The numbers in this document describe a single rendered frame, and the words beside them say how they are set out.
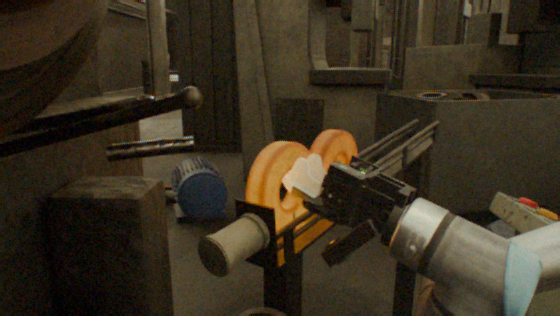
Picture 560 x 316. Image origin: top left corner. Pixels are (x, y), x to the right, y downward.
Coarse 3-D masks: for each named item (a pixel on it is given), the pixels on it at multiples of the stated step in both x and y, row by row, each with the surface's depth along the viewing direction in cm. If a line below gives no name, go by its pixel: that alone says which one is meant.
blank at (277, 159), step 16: (272, 144) 64; (288, 144) 63; (256, 160) 62; (272, 160) 60; (288, 160) 64; (256, 176) 60; (272, 176) 61; (256, 192) 60; (272, 192) 61; (288, 192) 69; (288, 208) 66; (304, 208) 69
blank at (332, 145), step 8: (320, 136) 74; (328, 136) 74; (336, 136) 74; (344, 136) 76; (320, 144) 73; (328, 144) 72; (336, 144) 74; (344, 144) 77; (352, 144) 80; (312, 152) 73; (320, 152) 72; (328, 152) 72; (336, 152) 75; (344, 152) 77; (352, 152) 80; (328, 160) 73; (336, 160) 81; (344, 160) 79
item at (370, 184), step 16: (352, 160) 61; (336, 176) 57; (352, 176) 54; (368, 176) 55; (384, 176) 57; (336, 192) 57; (352, 192) 55; (368, 192) 55; (384, 192) 55; (400, 192) 52; (336, 208) 57; (352, 208) 55; (368, 208) 56; (384, 208) 55; (400, 208) 53; (352, 224) 58; (384, 224) 55; (384, 240) 54
